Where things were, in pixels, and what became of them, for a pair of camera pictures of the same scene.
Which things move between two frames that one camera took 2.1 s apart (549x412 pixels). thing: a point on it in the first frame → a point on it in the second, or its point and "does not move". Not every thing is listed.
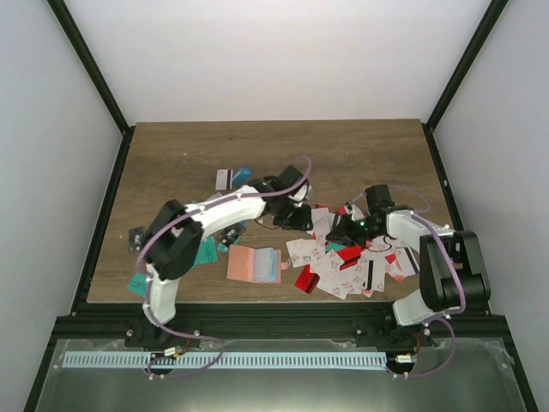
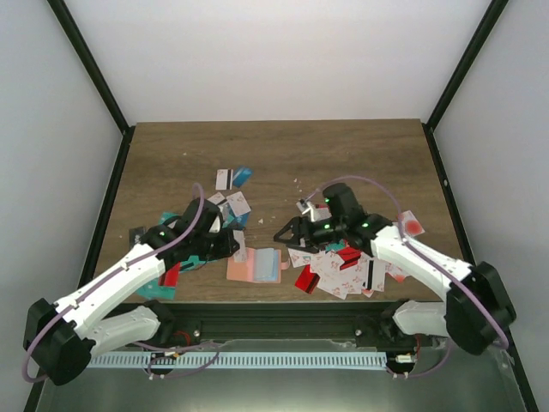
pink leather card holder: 256,264 does not move
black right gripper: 343,231 → 298,224
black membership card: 135,239 does not move
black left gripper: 300,222 → 227,246
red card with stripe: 307,280 does not move
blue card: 241,176 does not move
